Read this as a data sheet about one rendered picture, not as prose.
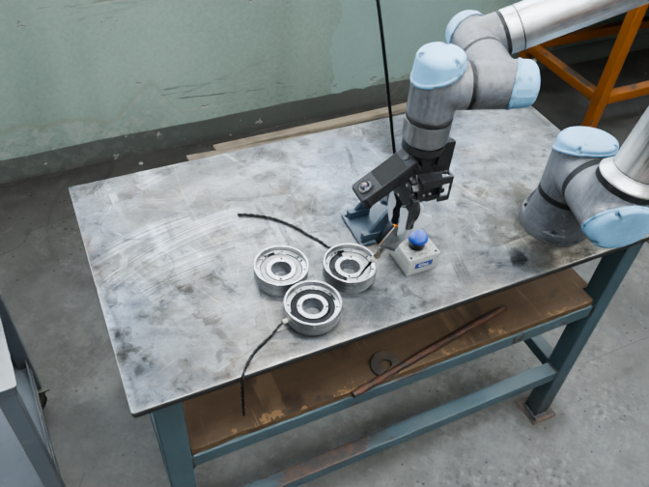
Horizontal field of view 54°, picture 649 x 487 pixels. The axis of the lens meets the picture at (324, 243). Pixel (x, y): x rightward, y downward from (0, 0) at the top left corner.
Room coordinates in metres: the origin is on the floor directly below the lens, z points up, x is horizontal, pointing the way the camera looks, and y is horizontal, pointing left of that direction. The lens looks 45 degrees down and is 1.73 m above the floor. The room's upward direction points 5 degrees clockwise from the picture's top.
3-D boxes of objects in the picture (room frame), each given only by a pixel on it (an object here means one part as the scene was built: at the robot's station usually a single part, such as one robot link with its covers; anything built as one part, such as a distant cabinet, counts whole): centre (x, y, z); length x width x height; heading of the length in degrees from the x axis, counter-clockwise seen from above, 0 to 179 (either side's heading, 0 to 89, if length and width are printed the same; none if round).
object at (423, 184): (0.87, -0.15, 1.07); 0.09 x 0.08 x 0.12; 116
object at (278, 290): (0.84, 0.08, 0.82); 0.10 x 0.10 x 0.04
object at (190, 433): (1.07, -0.10, 0.40); 1.17 x 0.59 x 0.80; 118
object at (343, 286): (0.86, -0.05, 0.82); 0.10 x 0.10 x 0.04
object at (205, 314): (1.07, -0.10, 0.79); 1.20 x 0.60 x 0.02; 118
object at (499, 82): (0.90, -0.24, 1.23); 0.11 x 0.11 x 0.08; 11
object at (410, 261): (0.92, -0.19, 0.82); 0.08 x 0.07 x 0.05; 118
